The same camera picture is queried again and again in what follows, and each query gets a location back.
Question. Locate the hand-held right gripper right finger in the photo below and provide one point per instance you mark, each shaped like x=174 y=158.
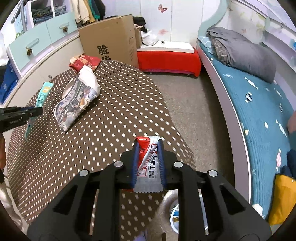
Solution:
x=163 y=166

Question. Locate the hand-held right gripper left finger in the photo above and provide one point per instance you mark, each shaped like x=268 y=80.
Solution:
x=136 y=166

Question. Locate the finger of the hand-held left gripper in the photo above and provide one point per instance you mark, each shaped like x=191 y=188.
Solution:
x=32 y=111

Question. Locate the red white wrapper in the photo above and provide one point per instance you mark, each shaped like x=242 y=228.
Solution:
x=149 y=166

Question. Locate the teal wrapper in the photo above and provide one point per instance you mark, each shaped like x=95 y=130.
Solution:
x=42 y=95

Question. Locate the blue plastic basin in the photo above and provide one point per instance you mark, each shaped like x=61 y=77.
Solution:
x=174 y=216

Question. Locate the blue bag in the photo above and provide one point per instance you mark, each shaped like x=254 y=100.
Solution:
x=8 y=83

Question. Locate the newsprint paper bag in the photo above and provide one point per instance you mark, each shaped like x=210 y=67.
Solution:
x=74 y=104

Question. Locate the brown polka dot tablecloth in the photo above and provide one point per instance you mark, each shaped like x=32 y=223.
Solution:
x=115 y=115

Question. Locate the beige curved cabinet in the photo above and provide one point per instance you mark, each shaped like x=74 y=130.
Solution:
x=57 y=53

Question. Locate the light green drawer front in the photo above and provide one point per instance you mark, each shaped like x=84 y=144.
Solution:
x=27 y=39
x=61 y=20

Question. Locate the red patterned packet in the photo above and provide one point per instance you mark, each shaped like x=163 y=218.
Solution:
x=86 y=62

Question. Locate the folded jeans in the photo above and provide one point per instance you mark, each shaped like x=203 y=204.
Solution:
x=41 y=14

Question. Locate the lilac shelving unit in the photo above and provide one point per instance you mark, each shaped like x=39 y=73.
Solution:
x=52 y=9

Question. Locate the red storage bench white top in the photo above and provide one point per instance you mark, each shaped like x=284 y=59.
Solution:
x=168 y=62

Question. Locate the large cardboard box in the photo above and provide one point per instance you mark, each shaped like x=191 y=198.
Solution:
x=111 y=37

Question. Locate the cream hanging jacket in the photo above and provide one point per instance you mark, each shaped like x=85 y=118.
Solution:
x=79 y=11

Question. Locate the teal printed bed sheet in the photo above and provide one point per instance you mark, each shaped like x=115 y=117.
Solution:
x=254 y=104

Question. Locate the green hanging clothes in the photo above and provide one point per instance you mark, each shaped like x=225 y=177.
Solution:
x=94 y=9

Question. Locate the yellow jacket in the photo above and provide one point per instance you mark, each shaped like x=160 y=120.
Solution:
x=284 y=197

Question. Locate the grey plaid pillow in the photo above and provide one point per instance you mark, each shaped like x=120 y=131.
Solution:
x=220 y=52

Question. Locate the small cardboard box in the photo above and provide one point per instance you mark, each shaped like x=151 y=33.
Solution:
x=138 y=38

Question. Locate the dark blue clothing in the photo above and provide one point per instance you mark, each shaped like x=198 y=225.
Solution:
x=291 y=162

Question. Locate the light blue pillow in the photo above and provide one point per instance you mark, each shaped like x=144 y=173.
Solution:
x=205 y=45

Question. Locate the white plastic bag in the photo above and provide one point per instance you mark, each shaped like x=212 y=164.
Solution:
x=149 y=38

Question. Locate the pink hanging garment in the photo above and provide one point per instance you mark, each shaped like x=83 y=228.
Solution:
x=292 y=124

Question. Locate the black clothes pile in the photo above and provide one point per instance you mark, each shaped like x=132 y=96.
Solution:
x=139 y=23

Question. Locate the grey duvet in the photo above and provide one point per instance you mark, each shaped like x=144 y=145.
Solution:
x=245 y=53

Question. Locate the white wardrobe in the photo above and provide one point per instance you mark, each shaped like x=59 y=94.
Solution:
x=185 y=23

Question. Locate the pink butterfly sticker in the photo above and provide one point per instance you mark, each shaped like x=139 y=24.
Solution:
x=162 y=7

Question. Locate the light green bunk bed frame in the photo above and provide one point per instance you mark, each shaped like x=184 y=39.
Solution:
x=222 y=92

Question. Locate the chrome curved rail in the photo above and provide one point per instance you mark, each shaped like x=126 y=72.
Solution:
x=18 y=11

